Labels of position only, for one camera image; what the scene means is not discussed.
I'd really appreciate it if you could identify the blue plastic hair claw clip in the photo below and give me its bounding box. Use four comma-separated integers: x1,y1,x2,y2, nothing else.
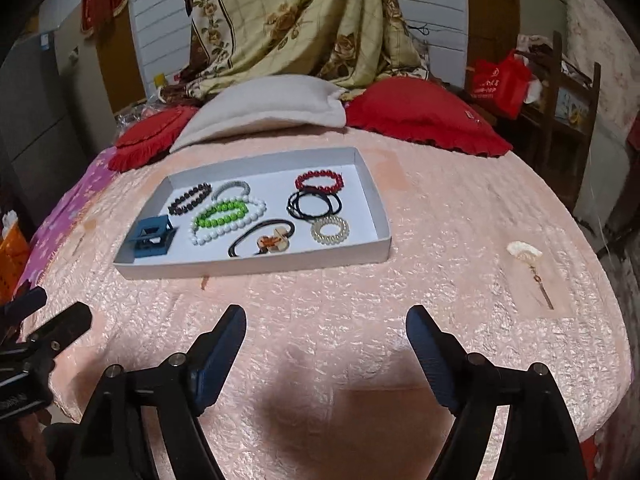
127,214,177,258

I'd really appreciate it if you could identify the white bead bracelet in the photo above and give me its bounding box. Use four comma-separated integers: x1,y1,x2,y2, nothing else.
188,193,268,247

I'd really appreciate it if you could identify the brown cord flower hair tie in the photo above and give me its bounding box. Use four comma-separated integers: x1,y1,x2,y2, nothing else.
226,218,298,258

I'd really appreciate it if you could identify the green bead bracelet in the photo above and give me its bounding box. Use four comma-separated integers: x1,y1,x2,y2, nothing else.
193,199,251,231

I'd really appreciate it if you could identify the dark brown bead bracelet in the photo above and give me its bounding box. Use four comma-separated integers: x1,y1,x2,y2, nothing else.
167,182,214,217

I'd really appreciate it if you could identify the clear spiral hair tie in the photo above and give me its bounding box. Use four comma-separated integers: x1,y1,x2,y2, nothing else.
310,214,350,247

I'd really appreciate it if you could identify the silver mesh bangle bracelet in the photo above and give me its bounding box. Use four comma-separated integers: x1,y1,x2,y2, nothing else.
210,179,252,203

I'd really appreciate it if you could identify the black elastic hair tie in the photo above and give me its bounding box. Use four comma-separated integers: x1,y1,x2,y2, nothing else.
285,186,344,222

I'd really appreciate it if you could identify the red bead bracelet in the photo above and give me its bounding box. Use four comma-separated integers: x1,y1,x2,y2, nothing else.
294,169,346,195

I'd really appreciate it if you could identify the purple floral sheet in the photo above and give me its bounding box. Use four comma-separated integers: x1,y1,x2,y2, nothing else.
16,146,117,288

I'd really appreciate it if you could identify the white cardboard tray box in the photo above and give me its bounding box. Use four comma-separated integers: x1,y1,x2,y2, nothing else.
114,148,392,280

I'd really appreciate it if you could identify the white shell hairpin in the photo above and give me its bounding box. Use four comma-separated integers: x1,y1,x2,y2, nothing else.
506,240,554,311

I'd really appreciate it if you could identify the left red ruffled cushion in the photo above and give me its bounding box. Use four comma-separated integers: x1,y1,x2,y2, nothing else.
108,106,198,172

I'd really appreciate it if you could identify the red ruffled cushion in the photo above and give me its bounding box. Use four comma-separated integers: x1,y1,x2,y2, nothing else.
108,106,198,172
346,77,512,157

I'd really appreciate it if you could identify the pink quilted bedspread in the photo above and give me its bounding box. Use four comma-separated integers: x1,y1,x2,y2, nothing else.
25,130,632,479

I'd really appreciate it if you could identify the beige pillow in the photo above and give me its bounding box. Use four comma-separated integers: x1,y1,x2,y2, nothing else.
170,75,346,153

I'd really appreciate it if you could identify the wooden chair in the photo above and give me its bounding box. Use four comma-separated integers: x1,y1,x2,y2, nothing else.
518,32,601,210

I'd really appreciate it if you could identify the right red ruffled cushion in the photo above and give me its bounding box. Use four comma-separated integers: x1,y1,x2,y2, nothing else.
346,77,512,157

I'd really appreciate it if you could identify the red shopping bag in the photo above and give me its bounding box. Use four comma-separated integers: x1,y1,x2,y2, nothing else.
468,50,532,120

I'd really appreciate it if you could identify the floral yellow quilt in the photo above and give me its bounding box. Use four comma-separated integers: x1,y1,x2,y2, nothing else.
160,0,428,102

